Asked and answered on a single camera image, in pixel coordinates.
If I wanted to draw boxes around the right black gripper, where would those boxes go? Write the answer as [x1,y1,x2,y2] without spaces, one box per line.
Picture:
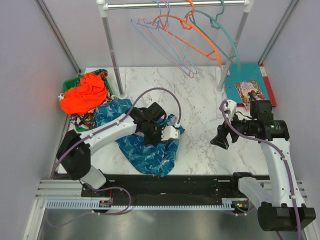
[210,109,257,149]

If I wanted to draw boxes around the blue leaf print shorts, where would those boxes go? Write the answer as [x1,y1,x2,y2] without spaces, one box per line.
[95,99,180,177]

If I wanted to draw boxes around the light blue wire hanger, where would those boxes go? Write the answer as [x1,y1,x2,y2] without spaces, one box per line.
[130,0,198,76]

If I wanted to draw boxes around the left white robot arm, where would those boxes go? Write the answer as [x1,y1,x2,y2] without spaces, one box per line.
[56,102,166,197]

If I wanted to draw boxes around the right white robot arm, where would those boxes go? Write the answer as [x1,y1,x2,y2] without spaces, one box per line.
[210,99,316,235]

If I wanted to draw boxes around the teal plastic hanger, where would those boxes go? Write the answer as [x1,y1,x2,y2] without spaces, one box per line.
[184,0,242,73]

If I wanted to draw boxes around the orange plastic hanger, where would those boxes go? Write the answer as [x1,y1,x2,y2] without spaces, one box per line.
[153,0,222,67]

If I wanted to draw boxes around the illustrated paperback book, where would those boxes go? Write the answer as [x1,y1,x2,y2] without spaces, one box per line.
[234,80,266,111]

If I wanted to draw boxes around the red folder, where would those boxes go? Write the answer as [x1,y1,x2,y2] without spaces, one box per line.
[259,64,277,107]

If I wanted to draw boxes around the colourful comic print cloth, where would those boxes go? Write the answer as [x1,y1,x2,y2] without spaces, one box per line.
[64,68,113,132]

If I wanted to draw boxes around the teal folder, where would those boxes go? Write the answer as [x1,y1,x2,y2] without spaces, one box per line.
[224,63,269,107]

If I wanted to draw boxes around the orange cloth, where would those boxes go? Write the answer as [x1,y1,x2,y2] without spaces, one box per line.
[59,72,108,116]

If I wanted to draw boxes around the green plastic tray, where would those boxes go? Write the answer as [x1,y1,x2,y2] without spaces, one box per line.
[59,70,113,132]

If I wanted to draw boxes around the silver clothes rack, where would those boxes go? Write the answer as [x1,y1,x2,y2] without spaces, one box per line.
[96,0,254,98]

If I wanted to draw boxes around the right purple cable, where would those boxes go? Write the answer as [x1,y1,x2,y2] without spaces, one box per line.
[219,100,302,240]

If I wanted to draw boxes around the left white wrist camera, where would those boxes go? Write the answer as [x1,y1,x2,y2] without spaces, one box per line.
[161,126,180,141]

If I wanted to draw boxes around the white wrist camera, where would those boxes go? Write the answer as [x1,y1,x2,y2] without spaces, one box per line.
[222,99,237,122]
[161,126,180,141]

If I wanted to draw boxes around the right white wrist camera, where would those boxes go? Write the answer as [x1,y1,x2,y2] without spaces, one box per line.
[222,99,237,122]

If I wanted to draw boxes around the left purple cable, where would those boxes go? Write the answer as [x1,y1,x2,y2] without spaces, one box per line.
[51,87,182,180]

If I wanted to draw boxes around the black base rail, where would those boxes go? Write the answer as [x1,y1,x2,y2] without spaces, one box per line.
[81,172,253,205]

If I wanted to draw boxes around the light blue cable duct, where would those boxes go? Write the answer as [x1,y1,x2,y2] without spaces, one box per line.
[46,199,234,211]

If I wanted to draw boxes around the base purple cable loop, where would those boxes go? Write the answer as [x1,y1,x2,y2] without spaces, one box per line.
[91,186,133,216]

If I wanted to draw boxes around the pink wire hanger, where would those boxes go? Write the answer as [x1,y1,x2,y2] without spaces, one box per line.
[138,0,195,79]

